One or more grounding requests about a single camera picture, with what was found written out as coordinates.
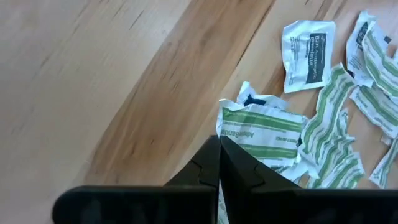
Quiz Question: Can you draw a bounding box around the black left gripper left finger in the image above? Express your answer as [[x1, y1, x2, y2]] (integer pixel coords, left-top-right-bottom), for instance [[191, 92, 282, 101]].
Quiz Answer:
[[163, 134, 222, 190]]

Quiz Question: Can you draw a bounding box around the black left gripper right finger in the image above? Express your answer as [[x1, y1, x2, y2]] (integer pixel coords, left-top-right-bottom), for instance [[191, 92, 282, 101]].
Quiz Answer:
[[219, 135, 301, 191]]

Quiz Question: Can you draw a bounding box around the green striped bandage wrapper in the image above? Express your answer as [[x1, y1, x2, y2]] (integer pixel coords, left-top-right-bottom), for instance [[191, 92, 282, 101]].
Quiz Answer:
[[369, 136, 398, 190], [349, 85, 398, 139], [298, 62, 357, 162], [362, 21, 398, 97], [216, 98, 308, 181], [306, 136, 365, 190]]

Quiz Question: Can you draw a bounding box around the white packet dark print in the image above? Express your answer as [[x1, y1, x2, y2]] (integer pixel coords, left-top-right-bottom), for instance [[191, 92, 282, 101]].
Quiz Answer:
[[345, 11, 379, 88], [281, 19, 336, 94]]

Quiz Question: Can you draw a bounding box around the small white packet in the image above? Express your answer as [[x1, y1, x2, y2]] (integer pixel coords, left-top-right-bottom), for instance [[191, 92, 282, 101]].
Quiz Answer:
[[236, 80, 289, 110]]

